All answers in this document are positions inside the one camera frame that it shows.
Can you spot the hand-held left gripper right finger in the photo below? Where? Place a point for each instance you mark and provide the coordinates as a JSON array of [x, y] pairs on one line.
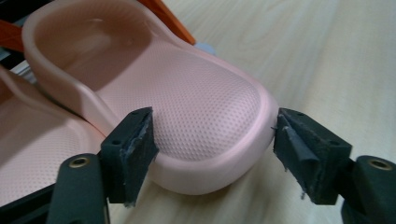
[[314, 155]]

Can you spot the pink rubber slipper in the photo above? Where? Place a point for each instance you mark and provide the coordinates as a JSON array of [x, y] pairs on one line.
[[193, 109], [37, 149]]

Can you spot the white shoe rack orange posts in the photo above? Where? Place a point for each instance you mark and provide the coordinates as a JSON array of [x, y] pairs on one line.
[[174, 25]]

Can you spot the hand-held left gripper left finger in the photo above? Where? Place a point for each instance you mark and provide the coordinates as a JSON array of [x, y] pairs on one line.
[[127, 155]]

